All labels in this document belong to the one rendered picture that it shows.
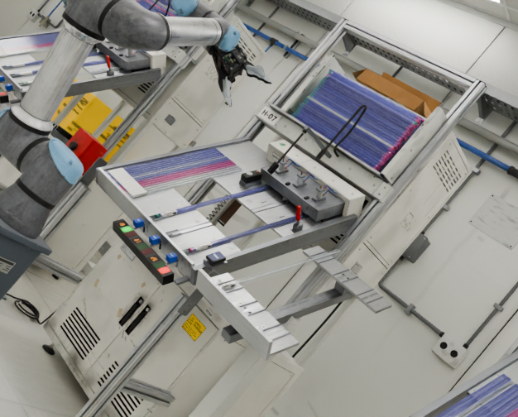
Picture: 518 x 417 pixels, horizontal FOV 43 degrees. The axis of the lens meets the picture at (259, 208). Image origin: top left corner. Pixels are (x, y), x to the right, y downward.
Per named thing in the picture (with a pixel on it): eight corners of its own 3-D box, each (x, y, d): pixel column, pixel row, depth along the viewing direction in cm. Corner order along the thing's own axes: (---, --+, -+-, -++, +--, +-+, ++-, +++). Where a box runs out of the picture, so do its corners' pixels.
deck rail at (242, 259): (193, 285, 209) (194, 270, 206) (189, 282, 210) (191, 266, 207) (354, 229, 249) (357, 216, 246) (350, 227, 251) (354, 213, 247)
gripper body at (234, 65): (227, 70, 196) (205, 40, 199) (227, 84, 204) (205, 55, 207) (249, 59, 198) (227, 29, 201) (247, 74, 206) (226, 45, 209)
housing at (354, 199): (342, 232, 249) (350, 199, 241) (263, 172, 280) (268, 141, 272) (357, 227, 253) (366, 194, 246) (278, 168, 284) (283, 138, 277)
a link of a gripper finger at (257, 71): (273, 75, 199) (244, 65, 199) (270, 85, 205) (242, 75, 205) (276, 67, 200) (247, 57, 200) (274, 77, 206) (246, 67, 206)
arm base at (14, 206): (3, 225, 162) (30, 194, 162) (-22, 193, 170) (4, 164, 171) (45, 246, 174) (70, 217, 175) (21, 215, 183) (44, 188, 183)
